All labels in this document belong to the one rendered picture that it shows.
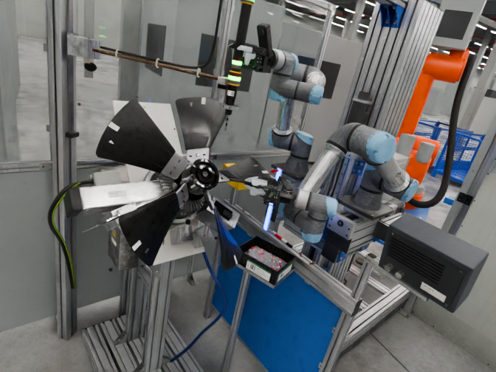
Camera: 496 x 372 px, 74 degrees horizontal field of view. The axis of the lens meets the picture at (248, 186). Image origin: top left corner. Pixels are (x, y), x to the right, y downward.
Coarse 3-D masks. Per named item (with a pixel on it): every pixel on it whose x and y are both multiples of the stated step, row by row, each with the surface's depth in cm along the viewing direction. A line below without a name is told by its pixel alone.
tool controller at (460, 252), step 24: (408, 216) 111; (408, 240) 104; (432, 240) 101; (456, 240) 101; (384, 264) 115; (408, 264) 107; (432, 264) 100; (456, 264) 94; (480, 264) 94; (432, 288) 103; (456, 288) 96
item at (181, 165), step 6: (174, 156) 118; (180, 156) 118; (168, 162) 119; (174, 162) 119; (180, 162) 119; (186, 162) 120; (168, 168) 120; (180, 168) 120; (168, 174) 121; (174, 174) 121
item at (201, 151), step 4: (196, 148) 128; (200, 148) 128; (204, 148) 127; (208, 148) 127; (188, 152) 128; (192, 152) 128; (196, 152) 128; (200, 152) 127; (204, 152) 127; (208, 152) 126; (188, 156) 128; (192, 156) 127; (200, 156) 127; (204, 156) 126; (208, 156) 126; (188, 160) 127; (192, 160) 127; (188, 164) 127
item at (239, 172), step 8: (248, 160) 148; (256, 160) 149; (224, 168) 138; (232, 168) 139; (240, 168) 140; (248, 168) 142; (256, 168) 144; (264, 168) 146; (232, 176) 131; (240, 176) 133; (248, 176) 135; (248, 184) 131
